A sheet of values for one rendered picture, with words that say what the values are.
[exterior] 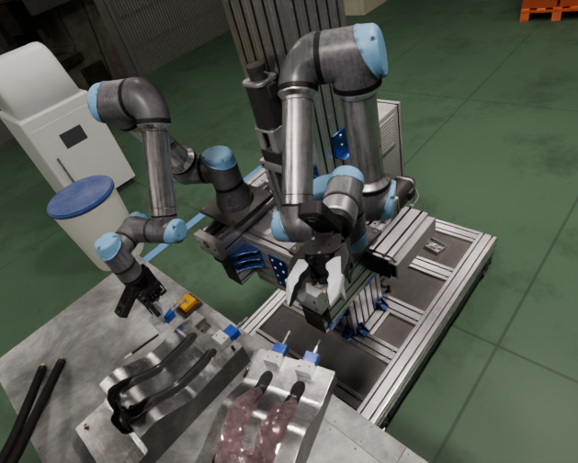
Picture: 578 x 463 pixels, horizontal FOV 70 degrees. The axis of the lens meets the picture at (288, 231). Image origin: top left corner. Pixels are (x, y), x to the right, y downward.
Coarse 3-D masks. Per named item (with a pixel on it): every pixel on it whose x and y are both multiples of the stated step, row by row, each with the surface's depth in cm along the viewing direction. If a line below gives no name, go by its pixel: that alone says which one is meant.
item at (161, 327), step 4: (180, 300) 145; (184, 300) 145; (176, 304) 144; (180, 304) 145; (176, 308) 144; (168, 312) 141; (172, 312) 141; (152, 316) 140; (164, 316) 140; (168, 316) 141; (172, 316) 142; (148, 320) 140; (152, 320) 139; (156, 320) 138; (168, 320) 141; (152, 324) 142; (156, 324) 138; (160, 324) 139; (164, 324) 140; (156, 328) 139; (160, 328) 139; (164, 328) 140; (160, 332) 140
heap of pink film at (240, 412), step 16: (240, 400) 115; (256, 400) 116; (288, 400) 117; (240, 416) 110; (272, 416) 108; (288, 416) 109; (224, 432) 109; (240, 432) 109; (272, 432) 106; (224, 448) 107; (240, 448) 107; (256, 448) 105; (272, 448) 104
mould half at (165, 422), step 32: (192, 320) 144; (160, 352) 137; (192, 352) 134; (224, 352) 130; (160, 384) 126; (192, 384) 125; (224, 384) 130; (96, 416) 127; (160, 416) 115; (192, 416) 124; (96, 448) 119; (128, 448) 117; (160, 448) 118
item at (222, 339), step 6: (246, 318) 138; (240, 324) 137; (228, 330) 135; (234, 330) 134; (216, 336) 132; (222, 336) 132; (228, 336) 131; (234, 336) 134; (216, 342) 132; (222, 342) 130; (228, 342) 132; (222, 348) 132
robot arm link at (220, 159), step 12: (204, 156) 150; (216, 156) 149; (228, 156) 149; (204, 168) 151; (216, 168) 149; (228, 168) 150; (204, 180) 155; (216, 180) 153; (228, 180) 152; (240, 180) 156
